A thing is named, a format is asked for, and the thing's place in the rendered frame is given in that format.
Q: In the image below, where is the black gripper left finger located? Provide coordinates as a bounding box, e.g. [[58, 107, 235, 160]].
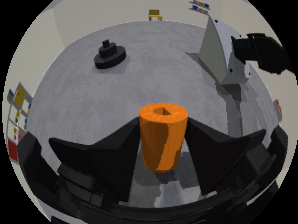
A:
[[48, 116, 141, 202]]

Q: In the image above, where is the orange knob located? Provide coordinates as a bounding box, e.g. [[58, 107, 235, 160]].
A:
[[140, 103, 189, 173]]

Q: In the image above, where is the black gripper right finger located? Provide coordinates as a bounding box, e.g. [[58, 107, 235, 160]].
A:
[[185, 116, 266, 196]]

